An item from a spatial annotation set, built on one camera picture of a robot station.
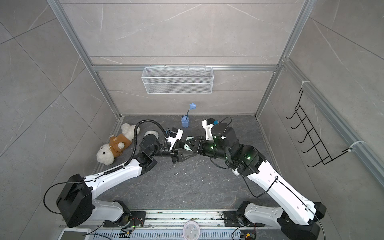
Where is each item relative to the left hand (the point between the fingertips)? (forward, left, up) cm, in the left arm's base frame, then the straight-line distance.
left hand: (196, 148), depth 62 cm
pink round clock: (-26, +3, -30) cm, 40 cm away
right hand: (+1, +4, +3) cm, 5 cm away
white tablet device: (-26, +55, -28) cm, 67 cm away
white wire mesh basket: (+57, +10, -3) cm, 58 cm away
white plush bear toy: (+14, +54, -26) cm, 61 cm away
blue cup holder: (+40, +6, -28) cm, 49 cm away
